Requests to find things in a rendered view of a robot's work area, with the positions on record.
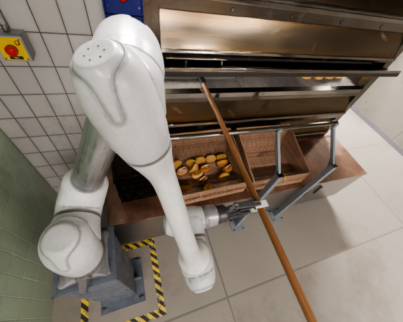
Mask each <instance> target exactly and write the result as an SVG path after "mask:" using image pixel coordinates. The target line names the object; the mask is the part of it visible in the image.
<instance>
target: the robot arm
mask: <svg viewBox="0 0 403 322"><path fill-rule="evenodd" d="M69 69H70V76H71V79H72V85H73V87H74V91H75V94H76V96H77V99H78V101H79V103H80V105H81V107H82V109H83V111H84V113H85V115H86V118H85V122H84V126H83V131H82V135H81V140H80V143H79V148H78V151H77V156H76V160H75V164H74V168H72V169H71V170H69V171H68V172H67V173H66V174H65V175H64V177H63V179H62V181H61V185H60V187H59V191H58V196H57V199H56V205H55V209H54V217H53V220H52V221H51V223H50V224H49V225H48V226H47V227H46V228H45V230H44V231H43V233H42V234H41V236H40V239H39V241H38V256H39V258H40V260H41V262H42V263H43V264H44V266H46V267H47V268H48V269H50V270H51V271H53V272H54V273H57V274H59V281H58V283H57V288H58V289H60V290H62V289H65V288H67V287H69V286H71V285H73V284H77V283H78V286H79V295H85V294H86V293H88V288H89V283H90V279H94V278H97V277H107V276H108V275H110V273H111V268H110V266H109V249H108V238H109V231H107V230H104V231H101V225H100V223H101V214H102V209H103V205H104V201H105V198H106V194H107V190H108V187H109V181H108V178H107V176H106V174H107V172H108V170H109V167H110V165H111V163H112V161H113V159H114V156H115V154H116V153H117V154H118V155H119V156H120V157H121V158H122V159H123V160H124V161H125V162H126V163H127V164H129V165H130V166H131V167H133V168H134V169H135V170H137V171H138V172H139V173H141V174H142V175H143V176H144V177H145V178H147V179H148V180H149V182H150V183H151V184H152V185H153V187H154V189H155V191H156V193H157V195H158V198H159V200H160V202H161V205H162V208H163V210H164V213H165V216H164V218H163V226H164V232H165V234H167V235H168V236H171V237H174V238H175V241H176V243H177V245H178V248H179V252H178V261H179V265H180V267H181V270H182V274H183V276H184V278H185V281H186V284H187V285H188V287H189V289H190V290H191V291H193V292H195V293H202V292H204V291H207V290H209V289H211V288H212V287H213V284H214V283H215V278H216V271H215V266H214V260H213V257H212V252H211V249H210V246H209V244H208V242H207V239H206V237H205V230H204V229H207V228H210V227H215V226H217V225H218V224H220V223H224V222H226V221H227V220H230V219H233V218H236V217H241V216H245V215H248V213H251V212H256V211H258V210H257V208H264V207H267V206H269V205H268V203H267V201H266V200H262V201H255V202H254V200H251V201H243V202H234V203H233V204H234V205H230V206H228V207H225V206H224V205H223V204H218V205H213V204H208V205H203V206H186V204H185V202H184V198H183V195H182V191H181V189H180V185H179V183H178V179H177V175H176V173H175V168H174V165H173V156H172V148H171V139H170V133H169V130H168V123H167V120H166V116H165V115H166V101H165V88H164V75H165V73H164V61H163V56H162V52H161V48H160V45H159V42H158V41H157V38H156V37H155V35H154V33H153V32H152V30H151V29H150V28H149V27H148V26H147V25H144V24H143V23H142V22H140V21H138V20H136V19H134V18H132V17H131V16H129V15H124V14H119V15H112V16H110V17H108V18H106V19H104V20H103V21H102V22H101V23H100V24H99V25H98V27H97V28H96V30H95V32H94V34H93V37H92V39H91V41H88V42H86V43H84V44H83V45H81V46H80V47H79V48H78V49H77V50H76V51H75V52H74V55H73V57H72V59H71V61H70V66H69ZM264 209H265V208H264Z"/></svg>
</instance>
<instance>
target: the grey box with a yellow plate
mask: <svg viewBox="0 0 403 322"><path fill-rule="evenodd" d="M10 31H11V32H10V33H4V32H3V30H2V28H0V53H1V55H2V57H3V58H4V60H5V61H33V60H34V57H35V54H36V53H35V51H34V49H33V47H32V44H31V42H30V41H29V38H28V36H27V34H26V32H25V30H23V29H10ZM15 40H17V41H18V42H20V45H16V44H14V41H15ZM7 45H11V46H14V47H15V48H16V49H17V50H18V55H17V56H15V57H12V56H9V55H7V53H6V52H5V51H4V48H5V47H6V46H7Z"/></svg>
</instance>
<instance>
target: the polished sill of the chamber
mask: <svg viewBox="0 0 403 322"><path fill-rule="evenodd" d="M208 89H209V91H210V93H211V95H212V98H226V97H246V96H284V95H322V94H342V93H359V92H360V91H361V90H362V89H361V88H360V87H359V86H299V87H262V88H208ZM188 98H207V96H206V94H205V92H204V89H203V88H190V89H165V100H169V99H188Z"/></svg>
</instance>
